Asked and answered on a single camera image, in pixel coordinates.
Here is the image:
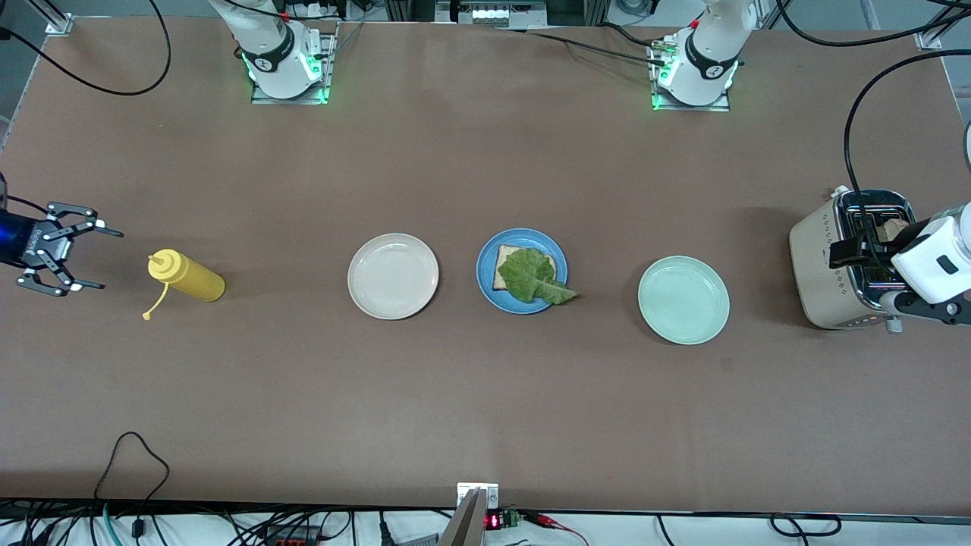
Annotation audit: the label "yellow squeeze bottle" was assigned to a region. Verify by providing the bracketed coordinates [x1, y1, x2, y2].
[142, 249, 227, 322]

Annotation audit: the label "green lettuce leaf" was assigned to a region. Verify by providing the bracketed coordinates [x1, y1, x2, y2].
[497, 247, 579, 306]

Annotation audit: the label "pale green plate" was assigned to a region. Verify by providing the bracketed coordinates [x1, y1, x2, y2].
[637, 256, 731, 347]

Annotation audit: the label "beige plate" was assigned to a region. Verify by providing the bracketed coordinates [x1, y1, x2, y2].
[347, 233, 440, 321]

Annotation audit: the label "blue plate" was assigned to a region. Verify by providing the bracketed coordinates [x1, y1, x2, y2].
[476, 228, 568, 315]

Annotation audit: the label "cream and chrome toaster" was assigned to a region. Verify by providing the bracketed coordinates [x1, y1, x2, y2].
[788, 185, 920, 334]

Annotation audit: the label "red clip leads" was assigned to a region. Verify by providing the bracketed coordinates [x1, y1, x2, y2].
[522, 511, 591, 546]

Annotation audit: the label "black box with white label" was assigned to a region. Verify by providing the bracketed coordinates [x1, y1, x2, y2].
[435, 0, 548, 28]

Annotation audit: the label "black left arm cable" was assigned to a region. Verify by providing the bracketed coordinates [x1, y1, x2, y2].
[774, 0, 971, 262]

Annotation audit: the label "thin black looped cable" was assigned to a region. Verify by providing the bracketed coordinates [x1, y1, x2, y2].
[94, 431, 170, 524]

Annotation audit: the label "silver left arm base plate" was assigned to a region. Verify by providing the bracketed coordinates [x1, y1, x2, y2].
[650, 36, 734, 113]

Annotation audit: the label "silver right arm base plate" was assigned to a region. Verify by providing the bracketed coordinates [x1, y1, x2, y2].
[250, 21, 335, 105]

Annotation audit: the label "coiled black cable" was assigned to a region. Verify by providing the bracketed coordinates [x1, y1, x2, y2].
[770, 513, 843, 538]

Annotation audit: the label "short black base cable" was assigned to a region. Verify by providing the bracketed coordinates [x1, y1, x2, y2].
[599, 21, 674, 50]

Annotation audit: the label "long black base cable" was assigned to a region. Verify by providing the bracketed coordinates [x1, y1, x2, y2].
[501, 29, 667, 66]

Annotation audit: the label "silver table edge bracket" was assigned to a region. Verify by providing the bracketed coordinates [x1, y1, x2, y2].
[457, 482, 500, 510]

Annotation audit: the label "grey camera mount pole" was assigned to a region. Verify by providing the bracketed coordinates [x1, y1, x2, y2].
[438, 489, 488, 546]

